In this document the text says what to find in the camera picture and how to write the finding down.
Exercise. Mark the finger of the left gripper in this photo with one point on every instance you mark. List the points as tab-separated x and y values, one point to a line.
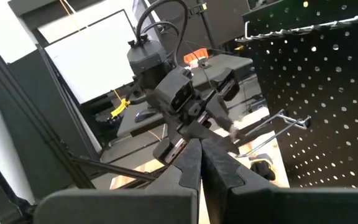
204	132
221	112

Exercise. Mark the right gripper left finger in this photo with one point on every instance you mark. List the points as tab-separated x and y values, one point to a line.
120	205

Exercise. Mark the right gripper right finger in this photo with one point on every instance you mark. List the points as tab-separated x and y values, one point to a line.
291	205

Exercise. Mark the black perforated peg board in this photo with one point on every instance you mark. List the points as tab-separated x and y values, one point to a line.
328	102

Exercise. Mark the silver double prong peg hook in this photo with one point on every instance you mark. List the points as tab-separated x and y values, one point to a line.
259	144

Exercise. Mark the white board panel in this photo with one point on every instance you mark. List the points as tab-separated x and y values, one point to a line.
89	56

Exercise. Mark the black yellow hand tool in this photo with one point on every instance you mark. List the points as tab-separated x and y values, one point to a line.
264	169

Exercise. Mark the grey desk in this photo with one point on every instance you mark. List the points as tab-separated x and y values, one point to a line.
225	63

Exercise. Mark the orange red block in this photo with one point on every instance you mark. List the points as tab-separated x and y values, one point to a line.
194	56

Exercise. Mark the thin stand pole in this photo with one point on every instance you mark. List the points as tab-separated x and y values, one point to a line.
208	28

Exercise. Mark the black metal table frame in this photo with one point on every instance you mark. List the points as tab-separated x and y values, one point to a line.
104	167

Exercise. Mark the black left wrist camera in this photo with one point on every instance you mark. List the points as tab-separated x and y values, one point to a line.
172	90

